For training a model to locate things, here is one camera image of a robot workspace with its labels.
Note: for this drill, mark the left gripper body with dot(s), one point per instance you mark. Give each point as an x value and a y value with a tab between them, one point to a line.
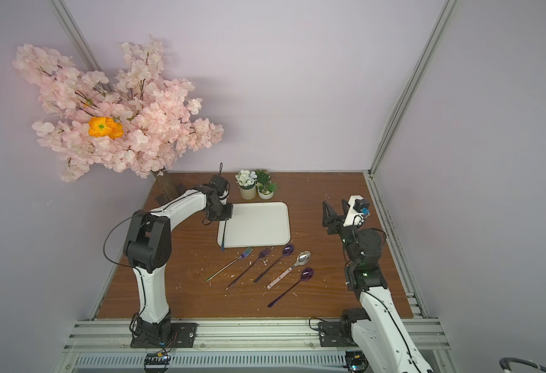
224	213

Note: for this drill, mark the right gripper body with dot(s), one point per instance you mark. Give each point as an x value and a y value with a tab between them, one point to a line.
337	224

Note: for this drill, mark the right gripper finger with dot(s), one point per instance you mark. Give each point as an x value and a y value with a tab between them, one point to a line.
345	207
330	217

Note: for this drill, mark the blue handled fork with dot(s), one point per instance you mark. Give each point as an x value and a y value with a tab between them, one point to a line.
222	246

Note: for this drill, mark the silver spoon pink handle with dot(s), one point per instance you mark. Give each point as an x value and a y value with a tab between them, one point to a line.
302	259

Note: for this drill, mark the green handled fork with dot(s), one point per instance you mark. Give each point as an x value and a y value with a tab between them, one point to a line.
242	256

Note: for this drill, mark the purple spoon dark handle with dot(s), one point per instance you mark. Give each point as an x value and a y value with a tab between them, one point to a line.
287	251

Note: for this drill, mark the purple plastic spoon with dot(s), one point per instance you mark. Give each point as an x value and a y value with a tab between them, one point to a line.
306	275

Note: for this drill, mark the purple fork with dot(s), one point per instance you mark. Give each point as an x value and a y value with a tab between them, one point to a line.
262	255

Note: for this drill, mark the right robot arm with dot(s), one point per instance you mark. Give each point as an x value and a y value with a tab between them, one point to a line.
375	327

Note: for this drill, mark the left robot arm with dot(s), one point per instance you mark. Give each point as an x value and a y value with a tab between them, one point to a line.
148	248

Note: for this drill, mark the white flower pot plant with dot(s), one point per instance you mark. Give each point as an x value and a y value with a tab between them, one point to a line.
246	180

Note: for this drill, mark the white rectangular tray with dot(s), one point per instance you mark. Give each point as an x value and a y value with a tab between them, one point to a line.
257	225

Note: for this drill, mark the green succulent pot plant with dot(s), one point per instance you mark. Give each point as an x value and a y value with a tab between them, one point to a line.
266	188

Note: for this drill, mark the pink cherry blossom tree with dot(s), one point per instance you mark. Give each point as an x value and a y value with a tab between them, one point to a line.
159	118

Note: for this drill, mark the orange artificial flower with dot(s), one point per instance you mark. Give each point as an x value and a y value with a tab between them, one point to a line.
105	127

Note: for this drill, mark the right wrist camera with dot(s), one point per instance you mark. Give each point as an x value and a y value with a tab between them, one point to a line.
358	211

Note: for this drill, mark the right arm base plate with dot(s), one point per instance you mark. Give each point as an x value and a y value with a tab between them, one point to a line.
334	335

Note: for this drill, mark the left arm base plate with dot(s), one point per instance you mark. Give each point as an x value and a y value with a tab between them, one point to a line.
164	335

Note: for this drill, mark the aluminium rail frame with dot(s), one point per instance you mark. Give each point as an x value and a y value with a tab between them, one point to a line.
276	345

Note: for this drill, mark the black cable corner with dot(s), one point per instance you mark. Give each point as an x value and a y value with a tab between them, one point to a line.
512	364

